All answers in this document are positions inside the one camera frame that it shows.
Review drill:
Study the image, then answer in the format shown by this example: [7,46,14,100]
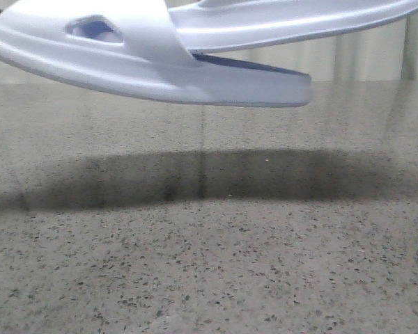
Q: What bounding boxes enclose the light blue slipper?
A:
[0,1,311,107]
[169,0,418,53]

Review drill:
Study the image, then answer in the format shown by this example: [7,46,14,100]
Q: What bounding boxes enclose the pale green curtain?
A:
[0,0,418,84]

